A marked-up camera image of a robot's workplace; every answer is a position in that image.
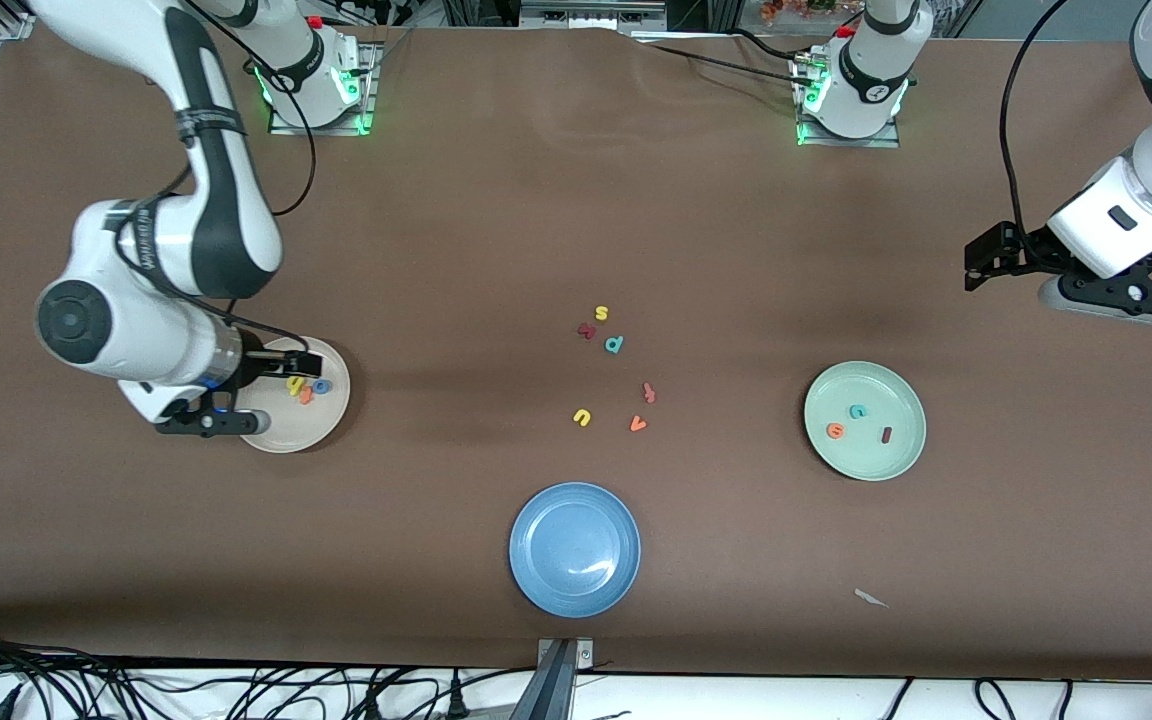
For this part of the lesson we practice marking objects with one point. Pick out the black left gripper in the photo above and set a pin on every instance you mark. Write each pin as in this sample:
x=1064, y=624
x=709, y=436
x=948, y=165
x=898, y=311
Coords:
x=1024, y=249

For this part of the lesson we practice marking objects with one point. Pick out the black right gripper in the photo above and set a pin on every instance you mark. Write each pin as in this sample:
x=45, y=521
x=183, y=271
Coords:
x=262, y=366

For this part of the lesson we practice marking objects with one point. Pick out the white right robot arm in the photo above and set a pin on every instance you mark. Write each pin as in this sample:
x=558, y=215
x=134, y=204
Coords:
x=126, y=320

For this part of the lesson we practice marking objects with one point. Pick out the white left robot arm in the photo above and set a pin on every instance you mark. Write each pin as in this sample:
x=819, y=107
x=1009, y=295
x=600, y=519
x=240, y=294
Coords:
x=871, y=70

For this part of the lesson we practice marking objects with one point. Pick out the beige brown plate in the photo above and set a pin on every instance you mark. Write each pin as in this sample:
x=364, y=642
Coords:
x=306, y=425

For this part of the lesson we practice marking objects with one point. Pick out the green plate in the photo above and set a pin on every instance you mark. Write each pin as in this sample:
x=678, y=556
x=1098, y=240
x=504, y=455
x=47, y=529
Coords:
x=866, y=455

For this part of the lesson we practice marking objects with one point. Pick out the orange foliage decoration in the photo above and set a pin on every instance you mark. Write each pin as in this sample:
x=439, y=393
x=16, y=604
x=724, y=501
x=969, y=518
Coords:
x=796, y=10

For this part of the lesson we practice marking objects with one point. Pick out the teal foam letter p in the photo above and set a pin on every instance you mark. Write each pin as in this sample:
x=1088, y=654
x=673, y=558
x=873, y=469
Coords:
x=614, y=349

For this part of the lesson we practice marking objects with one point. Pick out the blue plate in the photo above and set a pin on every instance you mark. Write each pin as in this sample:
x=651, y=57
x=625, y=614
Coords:
x=574, y=550

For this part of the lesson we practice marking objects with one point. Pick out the brown table cover sheet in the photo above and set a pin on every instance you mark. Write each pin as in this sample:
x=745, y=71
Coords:
x=576, y=200

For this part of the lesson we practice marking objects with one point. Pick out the black power plug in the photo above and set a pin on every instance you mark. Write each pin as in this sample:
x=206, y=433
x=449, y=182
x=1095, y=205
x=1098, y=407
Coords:
x=456, y=700

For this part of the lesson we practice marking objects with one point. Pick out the white paper scrap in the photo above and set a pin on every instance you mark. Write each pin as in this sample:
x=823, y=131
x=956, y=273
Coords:
x=870, y=598

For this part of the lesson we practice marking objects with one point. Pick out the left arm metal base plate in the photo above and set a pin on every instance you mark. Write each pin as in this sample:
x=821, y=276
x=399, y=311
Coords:
x=836, y=142

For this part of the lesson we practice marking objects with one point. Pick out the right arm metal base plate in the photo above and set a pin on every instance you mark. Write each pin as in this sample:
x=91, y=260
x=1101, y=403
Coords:
x=368, y=90

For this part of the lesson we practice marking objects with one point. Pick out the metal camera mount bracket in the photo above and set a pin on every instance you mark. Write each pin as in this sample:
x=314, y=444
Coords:
x=556, y=680

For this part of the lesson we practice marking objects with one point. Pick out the aluminium frame profile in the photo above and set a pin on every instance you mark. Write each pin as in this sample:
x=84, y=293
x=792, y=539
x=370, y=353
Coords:
x=586, y=15

